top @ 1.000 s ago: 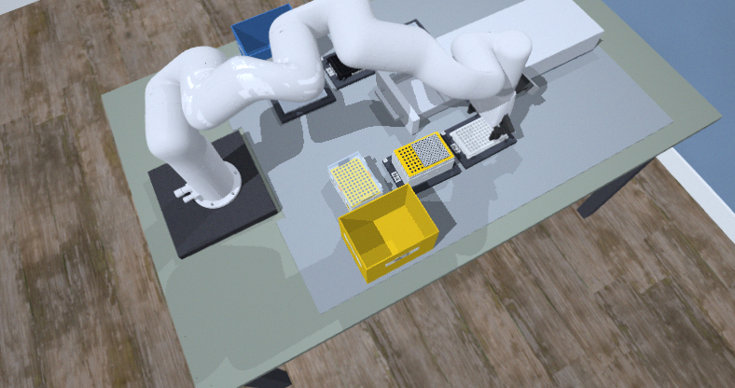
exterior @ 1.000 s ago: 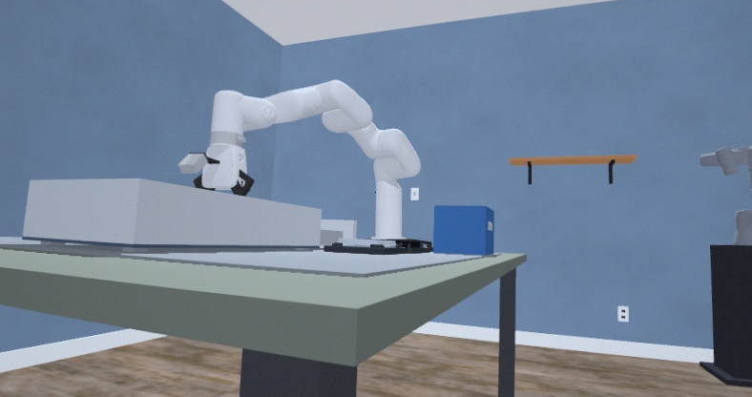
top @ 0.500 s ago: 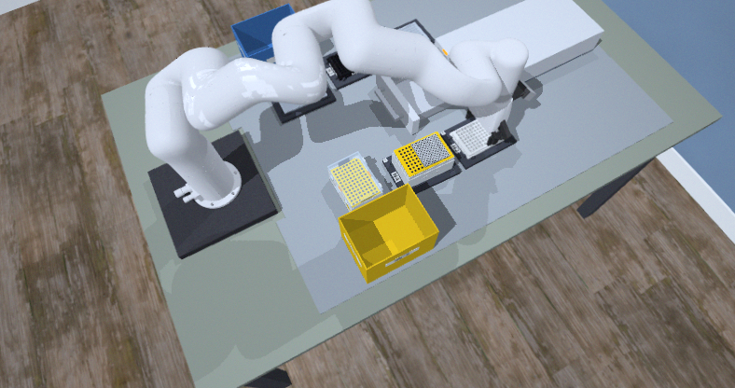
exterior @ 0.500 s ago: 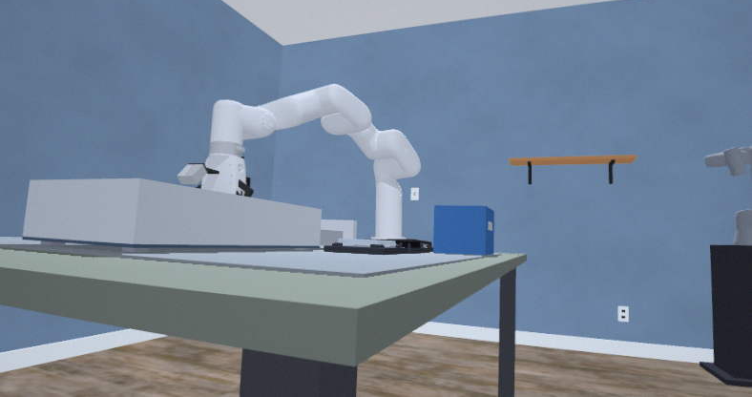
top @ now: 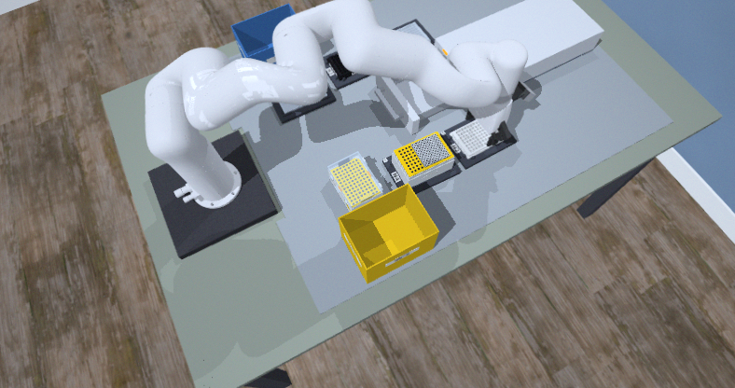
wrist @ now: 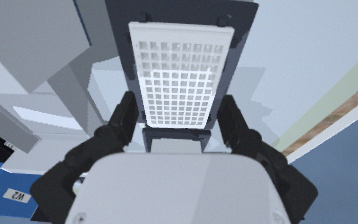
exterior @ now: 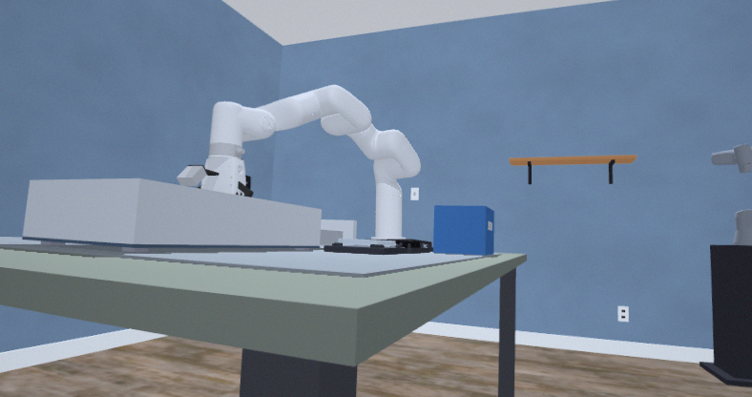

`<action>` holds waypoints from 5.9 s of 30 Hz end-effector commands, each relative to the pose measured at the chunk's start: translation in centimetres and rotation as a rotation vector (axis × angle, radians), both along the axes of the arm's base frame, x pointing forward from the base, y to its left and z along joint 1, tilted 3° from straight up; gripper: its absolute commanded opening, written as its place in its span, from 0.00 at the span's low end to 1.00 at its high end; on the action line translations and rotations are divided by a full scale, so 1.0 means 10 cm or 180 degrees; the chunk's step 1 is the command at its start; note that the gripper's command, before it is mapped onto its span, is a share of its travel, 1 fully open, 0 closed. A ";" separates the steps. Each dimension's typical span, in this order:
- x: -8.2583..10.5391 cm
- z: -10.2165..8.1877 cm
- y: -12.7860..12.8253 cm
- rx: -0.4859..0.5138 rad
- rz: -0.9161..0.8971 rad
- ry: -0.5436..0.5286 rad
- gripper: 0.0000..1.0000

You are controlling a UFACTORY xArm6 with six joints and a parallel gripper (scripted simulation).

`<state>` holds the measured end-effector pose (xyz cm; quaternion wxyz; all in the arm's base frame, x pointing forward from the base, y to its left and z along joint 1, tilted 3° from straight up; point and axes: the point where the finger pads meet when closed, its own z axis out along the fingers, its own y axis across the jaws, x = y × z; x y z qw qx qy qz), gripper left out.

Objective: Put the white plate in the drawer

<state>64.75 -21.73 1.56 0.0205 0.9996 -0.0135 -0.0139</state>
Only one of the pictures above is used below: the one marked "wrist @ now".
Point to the blue open-top bin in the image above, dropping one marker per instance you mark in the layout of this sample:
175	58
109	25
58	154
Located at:
15	199

